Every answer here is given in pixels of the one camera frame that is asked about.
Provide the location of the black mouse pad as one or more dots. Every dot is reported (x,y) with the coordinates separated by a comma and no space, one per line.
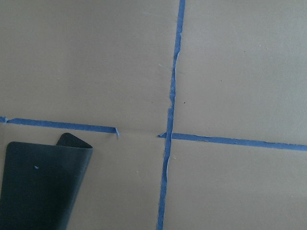
(40,183)

